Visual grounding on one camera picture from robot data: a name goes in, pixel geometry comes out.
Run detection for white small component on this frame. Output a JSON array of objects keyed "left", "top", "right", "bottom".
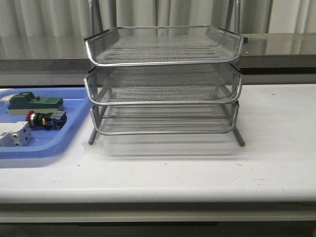
[{"left": 0, "top": 95, "right": 14, "bottom": 104}]

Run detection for blue plastic tray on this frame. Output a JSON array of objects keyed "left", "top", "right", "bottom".
[{"left": 0, "top": 87, "right": 91, "bottom": 159}]

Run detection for red emergency stop button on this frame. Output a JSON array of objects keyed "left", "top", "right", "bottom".
[{"left": 26, "top": 111, "right": 67, "bottom": 130}]

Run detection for green terminal block module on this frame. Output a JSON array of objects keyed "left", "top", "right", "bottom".
[{"left": 7, "top": 92, "right": 64, "bottom": 115}]

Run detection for silver metal rack frame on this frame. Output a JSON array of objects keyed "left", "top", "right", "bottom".
[{"left": 88, "top": 0, "right": 245, "bottom": 146}]

